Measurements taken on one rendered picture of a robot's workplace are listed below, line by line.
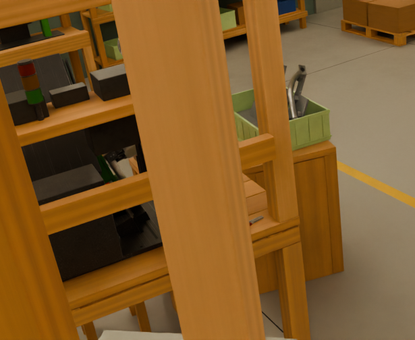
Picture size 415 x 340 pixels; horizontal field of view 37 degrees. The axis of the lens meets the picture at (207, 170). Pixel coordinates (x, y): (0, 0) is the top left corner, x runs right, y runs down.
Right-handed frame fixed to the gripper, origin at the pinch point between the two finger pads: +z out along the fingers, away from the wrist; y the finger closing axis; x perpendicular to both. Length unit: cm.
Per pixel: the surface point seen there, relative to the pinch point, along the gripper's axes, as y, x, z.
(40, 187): 15.4, 1.0, 28.5
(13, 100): 51, -14, 19
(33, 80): 58, -13, 11
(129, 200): 27.5, 26.8, 4.8
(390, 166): -208, 39, -183
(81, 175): 12.8, 4.2, 13.7
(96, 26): -408, -313, -96
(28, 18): 72, -23, 3
